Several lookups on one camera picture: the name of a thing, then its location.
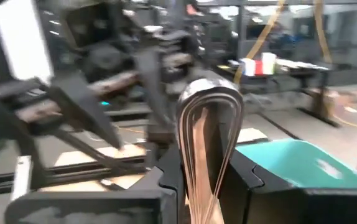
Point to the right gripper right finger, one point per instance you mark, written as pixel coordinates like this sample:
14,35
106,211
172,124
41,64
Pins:
240,180

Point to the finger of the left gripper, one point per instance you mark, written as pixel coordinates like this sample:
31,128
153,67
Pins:
85,105
153,93

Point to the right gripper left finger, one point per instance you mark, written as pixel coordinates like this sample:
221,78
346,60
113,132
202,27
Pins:
178,186

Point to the green plastic bin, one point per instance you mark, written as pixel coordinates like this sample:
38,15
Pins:
290,161

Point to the silver table knife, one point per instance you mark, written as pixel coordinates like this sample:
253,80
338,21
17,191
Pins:
209,93

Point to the silver aluminium bar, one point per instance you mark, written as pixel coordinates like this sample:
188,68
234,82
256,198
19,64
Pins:
21,174

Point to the black aluminium rig frame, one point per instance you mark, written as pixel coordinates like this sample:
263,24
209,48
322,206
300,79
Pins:
72,174

